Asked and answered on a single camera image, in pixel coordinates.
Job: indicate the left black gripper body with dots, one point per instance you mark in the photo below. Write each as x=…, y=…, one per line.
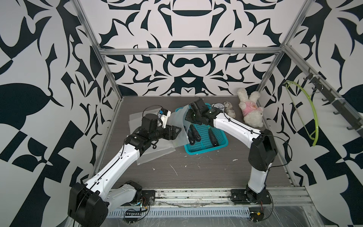
x=163, y=134

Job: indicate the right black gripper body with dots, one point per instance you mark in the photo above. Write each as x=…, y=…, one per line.
x=193, y=116

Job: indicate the translucent zip-top bag top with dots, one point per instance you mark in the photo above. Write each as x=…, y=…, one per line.
x=178, y=119

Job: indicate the translucent zip-top bag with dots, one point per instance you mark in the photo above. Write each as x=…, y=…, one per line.
x=164, y=147
x=178, y=119
x=133, y=136

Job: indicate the teal plastic basket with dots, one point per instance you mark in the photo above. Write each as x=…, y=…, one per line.
x=205, y=144

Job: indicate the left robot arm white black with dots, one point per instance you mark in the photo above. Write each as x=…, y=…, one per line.
x=105, y=179

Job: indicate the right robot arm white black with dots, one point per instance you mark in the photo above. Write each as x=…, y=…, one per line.
x=263, y=150

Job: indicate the translucent zip-top bag middle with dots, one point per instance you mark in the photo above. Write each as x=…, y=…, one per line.
x=133, y=136

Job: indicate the dark eggplant three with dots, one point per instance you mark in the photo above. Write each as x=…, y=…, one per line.
x=195, y=133

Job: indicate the translucent zip-top bag bottom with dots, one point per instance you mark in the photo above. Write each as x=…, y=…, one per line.
x=164, y=147

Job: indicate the dark eggplant two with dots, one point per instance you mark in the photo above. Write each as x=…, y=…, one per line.
x=191, y=137

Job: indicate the dark eggplant five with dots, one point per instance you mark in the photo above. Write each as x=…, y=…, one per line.
x=212, y=138

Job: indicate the small white round clock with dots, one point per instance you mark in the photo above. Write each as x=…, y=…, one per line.
x=218, y=106

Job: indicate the white plush bunny pink shirt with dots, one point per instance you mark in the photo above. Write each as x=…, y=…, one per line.
x=252, y=113

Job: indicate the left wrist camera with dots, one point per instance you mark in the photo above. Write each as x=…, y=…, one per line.
x=164, y=115

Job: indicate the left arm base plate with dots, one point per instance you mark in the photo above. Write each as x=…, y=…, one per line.
x=144, y=197

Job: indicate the aluminium frame rail front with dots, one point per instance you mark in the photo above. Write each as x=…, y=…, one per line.
x=192, y=198

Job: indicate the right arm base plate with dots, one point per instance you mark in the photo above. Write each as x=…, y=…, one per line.
x=248, y=196

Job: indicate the black wall hook rack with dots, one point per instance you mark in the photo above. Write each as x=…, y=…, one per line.
x=332, y=97

